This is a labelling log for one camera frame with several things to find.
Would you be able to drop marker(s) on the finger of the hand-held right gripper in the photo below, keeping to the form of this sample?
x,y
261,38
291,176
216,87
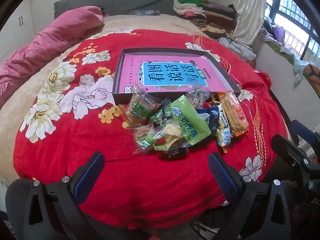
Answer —
x,y
303,131
287,147

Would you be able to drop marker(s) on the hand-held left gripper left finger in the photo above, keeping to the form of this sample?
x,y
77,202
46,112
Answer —
x,y
91,177

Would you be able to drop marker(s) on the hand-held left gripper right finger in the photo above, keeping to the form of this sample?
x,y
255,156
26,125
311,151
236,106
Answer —
x,y
222,177

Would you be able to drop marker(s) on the yellow white wafer bar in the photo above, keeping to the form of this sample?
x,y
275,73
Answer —
x,y
223,132

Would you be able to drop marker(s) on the dark candy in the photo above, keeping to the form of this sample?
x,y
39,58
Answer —
x,y
177,152

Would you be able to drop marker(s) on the blue cookie packet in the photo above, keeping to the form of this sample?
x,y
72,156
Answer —
x,y
208,120

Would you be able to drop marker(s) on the orange biscuit stick packet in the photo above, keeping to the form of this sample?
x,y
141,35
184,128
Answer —
x,y
235,112

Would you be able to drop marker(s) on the light green snack pouch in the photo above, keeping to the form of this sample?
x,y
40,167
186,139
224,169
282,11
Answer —
x,y
190,122

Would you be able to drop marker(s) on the round pastry green label packet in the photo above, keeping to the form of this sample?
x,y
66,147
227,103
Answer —
x,y
142,136

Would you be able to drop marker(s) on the yellow pastry clear packet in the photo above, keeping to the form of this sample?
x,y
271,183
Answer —
x,y
172,132

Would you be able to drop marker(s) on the gold candy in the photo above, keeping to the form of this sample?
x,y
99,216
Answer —
x,y
213,100

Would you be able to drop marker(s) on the large clear pastry packet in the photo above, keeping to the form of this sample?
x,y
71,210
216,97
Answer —
x,y
138,110

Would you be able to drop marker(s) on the clear crinkled candy packet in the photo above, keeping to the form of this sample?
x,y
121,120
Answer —
x,y
197,96

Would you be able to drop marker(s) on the green pea snack packet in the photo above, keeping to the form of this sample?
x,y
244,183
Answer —
x,y
158,117

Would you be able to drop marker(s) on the dark shallow cardboard box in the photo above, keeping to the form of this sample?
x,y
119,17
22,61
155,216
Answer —
x,y
116,80

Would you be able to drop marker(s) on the orange patterned cloth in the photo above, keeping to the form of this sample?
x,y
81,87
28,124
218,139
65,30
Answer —
x,y
312,73

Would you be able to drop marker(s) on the red floral blanket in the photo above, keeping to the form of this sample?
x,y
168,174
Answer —
x,y
150,192

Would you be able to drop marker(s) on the pale crumpled cloth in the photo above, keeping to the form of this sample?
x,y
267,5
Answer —
x,y
298,67

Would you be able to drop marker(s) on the purple cloth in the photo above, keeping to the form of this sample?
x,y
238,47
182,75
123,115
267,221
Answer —
x,y
278,32

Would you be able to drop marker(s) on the grey white crumpled garments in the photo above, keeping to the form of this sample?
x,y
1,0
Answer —
x,y
237,47

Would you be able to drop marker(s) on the pink picture book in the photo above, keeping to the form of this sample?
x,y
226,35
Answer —
x,y
132,67

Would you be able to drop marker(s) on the barred window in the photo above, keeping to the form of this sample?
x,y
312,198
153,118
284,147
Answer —
x,y
300,12

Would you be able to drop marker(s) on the white satin curtain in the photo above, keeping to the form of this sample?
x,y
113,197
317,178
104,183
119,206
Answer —
x,y
250,10

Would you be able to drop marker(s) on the pink quilt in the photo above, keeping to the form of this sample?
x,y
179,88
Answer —
x,y
50,40

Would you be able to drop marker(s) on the pile of folded clothes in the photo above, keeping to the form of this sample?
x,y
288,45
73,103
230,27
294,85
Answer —
x,y
207,12

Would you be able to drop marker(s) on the white wardrobe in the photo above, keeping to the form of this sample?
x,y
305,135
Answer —
x,y
15,35

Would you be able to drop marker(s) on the dark patterned cloth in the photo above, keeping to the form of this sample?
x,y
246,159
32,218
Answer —
x,y
145,12

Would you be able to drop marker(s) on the grey headboard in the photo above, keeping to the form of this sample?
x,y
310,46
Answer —
x,y
112,0

